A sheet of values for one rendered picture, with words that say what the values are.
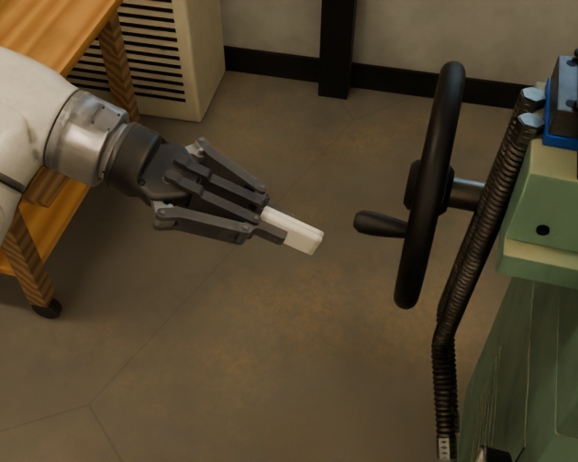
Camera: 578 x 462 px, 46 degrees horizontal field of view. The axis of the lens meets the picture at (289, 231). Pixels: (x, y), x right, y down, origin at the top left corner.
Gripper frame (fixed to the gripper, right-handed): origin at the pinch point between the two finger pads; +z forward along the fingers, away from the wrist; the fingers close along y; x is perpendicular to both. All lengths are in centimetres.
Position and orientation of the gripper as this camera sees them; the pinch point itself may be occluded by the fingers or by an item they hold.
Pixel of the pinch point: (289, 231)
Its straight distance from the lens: 74.5
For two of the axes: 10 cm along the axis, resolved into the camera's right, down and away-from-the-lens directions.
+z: 9.1, 4.1, 0.9
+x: -3.3, 5.5, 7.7
